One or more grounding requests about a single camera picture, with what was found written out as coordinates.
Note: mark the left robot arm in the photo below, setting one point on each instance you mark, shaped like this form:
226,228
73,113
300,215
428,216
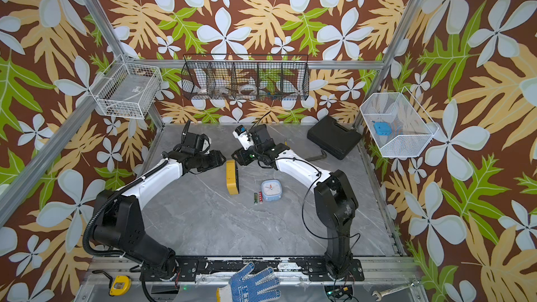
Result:
116,228

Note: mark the black wire basket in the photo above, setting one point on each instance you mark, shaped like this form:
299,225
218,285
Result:
245,76

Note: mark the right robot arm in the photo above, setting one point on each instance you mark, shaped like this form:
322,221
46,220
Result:
335,200

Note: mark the silver spanner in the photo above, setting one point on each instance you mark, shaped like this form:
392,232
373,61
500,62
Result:
379,295

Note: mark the white wire basket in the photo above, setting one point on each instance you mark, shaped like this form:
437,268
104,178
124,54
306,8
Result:
413,128
127,89

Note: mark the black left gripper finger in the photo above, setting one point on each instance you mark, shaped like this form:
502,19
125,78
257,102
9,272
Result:
216,156
207,163

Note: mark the white wire basket left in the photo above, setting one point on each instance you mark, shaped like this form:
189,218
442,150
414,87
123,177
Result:
127,89

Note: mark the white wire basket right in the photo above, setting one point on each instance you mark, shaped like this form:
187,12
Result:
413,128

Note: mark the yellow tape measure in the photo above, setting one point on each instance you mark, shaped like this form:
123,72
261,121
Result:
119,285

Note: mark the blue object in basket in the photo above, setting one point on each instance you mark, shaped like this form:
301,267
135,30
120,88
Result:
382,128

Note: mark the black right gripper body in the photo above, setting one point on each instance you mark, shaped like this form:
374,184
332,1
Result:
259,154

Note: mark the blue dotted work glove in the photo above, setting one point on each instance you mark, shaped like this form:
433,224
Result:
245,286

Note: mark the grey allen wrench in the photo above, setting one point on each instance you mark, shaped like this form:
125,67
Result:
322,155

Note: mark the black plastic tool case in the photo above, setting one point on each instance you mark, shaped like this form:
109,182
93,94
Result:
333,137

